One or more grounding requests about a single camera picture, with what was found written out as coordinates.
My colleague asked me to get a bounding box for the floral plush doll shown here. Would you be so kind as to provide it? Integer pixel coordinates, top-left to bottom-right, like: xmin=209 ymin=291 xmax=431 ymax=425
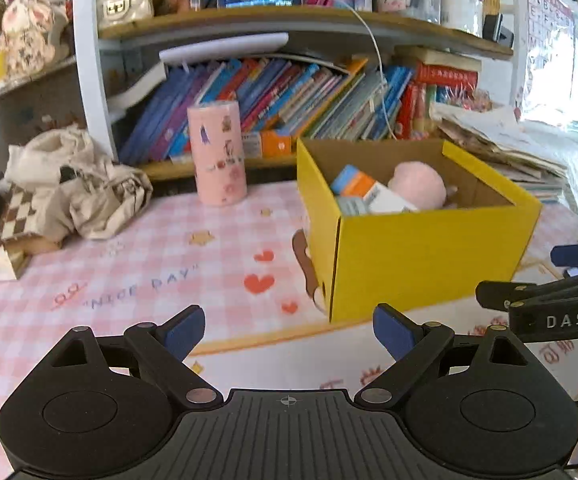
xmin=0 ymin=0 xmax=70 ymax=86

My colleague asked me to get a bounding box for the pink checked table mat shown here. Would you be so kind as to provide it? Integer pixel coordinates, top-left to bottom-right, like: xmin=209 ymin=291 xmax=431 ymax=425
xmin=0 ymin=179 xmax=578 ymax=480

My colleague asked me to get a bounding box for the white orange usmile box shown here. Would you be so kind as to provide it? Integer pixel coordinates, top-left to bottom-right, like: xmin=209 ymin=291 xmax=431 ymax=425
xmin=330 ymin=165 xmax=418 ymax=217

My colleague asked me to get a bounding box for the white charging cable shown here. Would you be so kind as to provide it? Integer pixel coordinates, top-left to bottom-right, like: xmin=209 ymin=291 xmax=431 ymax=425
xmin=300 ymin=0 xmax=400 ymax=141

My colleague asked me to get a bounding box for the row of colourful books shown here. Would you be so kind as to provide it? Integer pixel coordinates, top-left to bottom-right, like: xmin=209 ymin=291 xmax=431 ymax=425
xmin=109 ymin=54 xmax=413 ymax=165

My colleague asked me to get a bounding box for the beige canvas bag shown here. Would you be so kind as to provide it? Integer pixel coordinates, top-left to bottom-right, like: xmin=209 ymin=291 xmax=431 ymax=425
xmin=0 ymin=124 xmax=152 ymax=254

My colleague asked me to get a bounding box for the white pen holder cup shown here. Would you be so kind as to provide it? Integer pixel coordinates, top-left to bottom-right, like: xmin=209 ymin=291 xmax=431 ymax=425
xmin=441 ymin=0 xmax=483 ymax=37

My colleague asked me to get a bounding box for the pink cylindrical container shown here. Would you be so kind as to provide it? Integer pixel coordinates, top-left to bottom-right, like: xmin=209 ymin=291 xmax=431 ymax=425
xmin=187 ymin=101 xmax=247 ymax=207

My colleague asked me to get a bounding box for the stack of papers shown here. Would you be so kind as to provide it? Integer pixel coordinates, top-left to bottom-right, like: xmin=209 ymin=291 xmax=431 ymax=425
xmin=430 ymin=103 xmax=566 ymax=204

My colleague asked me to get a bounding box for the orange white small box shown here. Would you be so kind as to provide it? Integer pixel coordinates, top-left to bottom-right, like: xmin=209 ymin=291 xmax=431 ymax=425
xmin=241 ymin=130 xmax=293 ymax=158

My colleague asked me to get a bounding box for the white flat tablet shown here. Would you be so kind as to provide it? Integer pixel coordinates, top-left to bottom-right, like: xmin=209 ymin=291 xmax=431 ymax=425
xmin=159 ymin=32 xmax=289 ymax=66

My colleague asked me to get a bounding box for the red thick dictionary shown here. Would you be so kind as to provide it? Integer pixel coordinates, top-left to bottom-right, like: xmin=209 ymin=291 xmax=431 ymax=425
xmin=393 ymin=47 xmax=482 ymax=89

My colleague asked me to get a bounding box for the yellow cardboard box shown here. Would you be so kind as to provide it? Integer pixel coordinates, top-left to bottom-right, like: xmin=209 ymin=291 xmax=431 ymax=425
xmin=297 ymin=140 xmax=542 ymax=323

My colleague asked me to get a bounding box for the pink plush toy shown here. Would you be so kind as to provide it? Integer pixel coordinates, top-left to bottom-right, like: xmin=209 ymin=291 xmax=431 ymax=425
xmin=388 ymin=160 xmax=458 ymax=210

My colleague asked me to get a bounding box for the small wooden block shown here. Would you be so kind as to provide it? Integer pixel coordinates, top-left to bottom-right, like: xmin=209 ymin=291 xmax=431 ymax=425
xmin=0 ymin=238 xmax=60 ymax=283

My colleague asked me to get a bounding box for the white wooden bookshelf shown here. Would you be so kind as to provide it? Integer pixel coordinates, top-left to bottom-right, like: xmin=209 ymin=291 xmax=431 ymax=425
xmin=0 ymin=0 xmax=512 ymax=177

